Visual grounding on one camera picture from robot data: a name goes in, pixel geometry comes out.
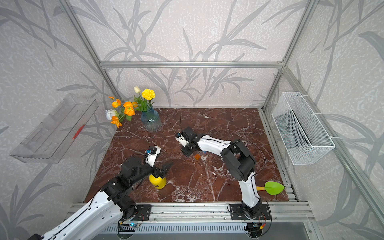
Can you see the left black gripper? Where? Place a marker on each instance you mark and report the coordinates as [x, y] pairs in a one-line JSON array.
[[162, 172]]

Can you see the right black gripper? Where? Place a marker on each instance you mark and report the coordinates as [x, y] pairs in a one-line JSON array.
[[185, 152]]

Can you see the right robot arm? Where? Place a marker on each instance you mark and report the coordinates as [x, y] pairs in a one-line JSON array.
[[237, 157]]

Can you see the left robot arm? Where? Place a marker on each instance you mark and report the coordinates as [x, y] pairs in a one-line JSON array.
[[110, 205]]

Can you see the blue glass vase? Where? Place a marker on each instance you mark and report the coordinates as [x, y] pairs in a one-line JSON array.
[[151, 120]]

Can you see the artificial flower bouquet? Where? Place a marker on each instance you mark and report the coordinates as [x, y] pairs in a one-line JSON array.
[[126, 110]]

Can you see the red marker pen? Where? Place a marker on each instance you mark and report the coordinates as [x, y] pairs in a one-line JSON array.
[[78, 132]]

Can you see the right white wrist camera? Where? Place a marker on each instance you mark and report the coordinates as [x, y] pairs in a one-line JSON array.
[[181, 139]]

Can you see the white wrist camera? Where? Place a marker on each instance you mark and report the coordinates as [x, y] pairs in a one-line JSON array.
[[181, 139], [151, 155]]

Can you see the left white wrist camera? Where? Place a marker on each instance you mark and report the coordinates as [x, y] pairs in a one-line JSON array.
[[151, 155]]

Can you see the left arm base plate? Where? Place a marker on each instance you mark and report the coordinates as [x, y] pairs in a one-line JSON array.
[[140, 212]]

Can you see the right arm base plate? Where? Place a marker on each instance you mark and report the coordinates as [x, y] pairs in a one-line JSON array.
[[240, 212]]

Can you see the white wire basket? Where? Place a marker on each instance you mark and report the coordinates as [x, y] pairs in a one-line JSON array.
[[304, 136]]

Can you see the clear plastic wall shelf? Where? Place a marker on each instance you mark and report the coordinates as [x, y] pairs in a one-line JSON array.
[[51, 139]]

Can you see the aluminium front rail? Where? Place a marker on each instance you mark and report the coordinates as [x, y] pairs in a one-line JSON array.
[[221, 212]]

